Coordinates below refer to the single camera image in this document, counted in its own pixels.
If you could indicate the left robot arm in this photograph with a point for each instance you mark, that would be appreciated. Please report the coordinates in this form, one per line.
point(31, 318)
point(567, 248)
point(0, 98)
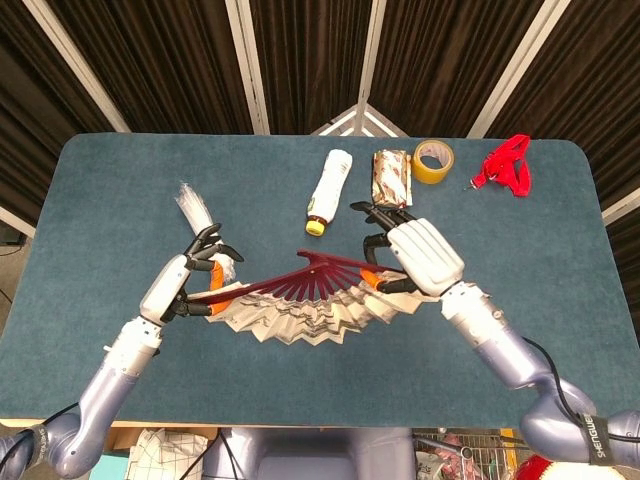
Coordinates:
point(110, 380)

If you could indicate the white labelled bottle yellow cap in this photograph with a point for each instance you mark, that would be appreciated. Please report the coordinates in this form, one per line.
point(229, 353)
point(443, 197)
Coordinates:
point(330, 190)

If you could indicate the red ribbed paper folding fan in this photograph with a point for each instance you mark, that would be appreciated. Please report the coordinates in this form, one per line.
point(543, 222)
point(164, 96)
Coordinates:
point(310, 285)

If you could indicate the dark brown pleated curtain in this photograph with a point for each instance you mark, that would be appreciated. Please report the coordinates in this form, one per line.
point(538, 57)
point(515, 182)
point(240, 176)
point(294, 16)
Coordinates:
point(310, 60)

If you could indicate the cardboard box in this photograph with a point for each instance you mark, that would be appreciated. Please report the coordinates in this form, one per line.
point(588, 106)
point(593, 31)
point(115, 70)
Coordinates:
point(125, 437)

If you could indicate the blue felt table cover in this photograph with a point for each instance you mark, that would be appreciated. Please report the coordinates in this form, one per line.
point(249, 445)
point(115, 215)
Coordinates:
point(275, 380)

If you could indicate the foil snack packet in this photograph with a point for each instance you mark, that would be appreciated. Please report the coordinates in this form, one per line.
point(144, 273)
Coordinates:
point(391, 175)

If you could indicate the white checkered cloth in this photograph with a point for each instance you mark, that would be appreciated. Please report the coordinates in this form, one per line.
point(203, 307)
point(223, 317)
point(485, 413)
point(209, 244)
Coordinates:
point(165, 455)

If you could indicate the yellow packing tape roll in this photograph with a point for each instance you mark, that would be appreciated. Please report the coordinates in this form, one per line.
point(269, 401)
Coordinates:
point(430, 176)

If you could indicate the red and white ball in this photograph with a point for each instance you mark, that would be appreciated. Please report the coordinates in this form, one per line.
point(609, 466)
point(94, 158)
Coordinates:
point(550, 470)

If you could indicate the teal box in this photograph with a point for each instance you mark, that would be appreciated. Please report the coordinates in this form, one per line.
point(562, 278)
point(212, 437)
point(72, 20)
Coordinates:
point(116, 467)

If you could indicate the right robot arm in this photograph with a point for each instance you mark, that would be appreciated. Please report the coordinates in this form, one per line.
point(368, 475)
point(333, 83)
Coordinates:
point(495, 330)

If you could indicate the grey purple robot torso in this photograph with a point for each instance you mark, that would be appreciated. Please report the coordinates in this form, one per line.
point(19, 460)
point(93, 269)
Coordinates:
point(310, 455)

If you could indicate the white screen frame post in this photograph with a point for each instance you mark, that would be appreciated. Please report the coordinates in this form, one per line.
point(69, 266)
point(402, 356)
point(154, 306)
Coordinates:
point(247, 65)
point(76, 65)
point(520, 65)
point(15, 222)
point(371, 50)
point(622, 207)

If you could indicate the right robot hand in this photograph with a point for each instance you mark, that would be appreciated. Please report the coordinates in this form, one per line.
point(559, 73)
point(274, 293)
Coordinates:
point(425, 255)

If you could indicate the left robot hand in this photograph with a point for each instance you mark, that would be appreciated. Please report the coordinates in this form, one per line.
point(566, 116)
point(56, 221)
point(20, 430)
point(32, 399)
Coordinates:
point(162, 290)

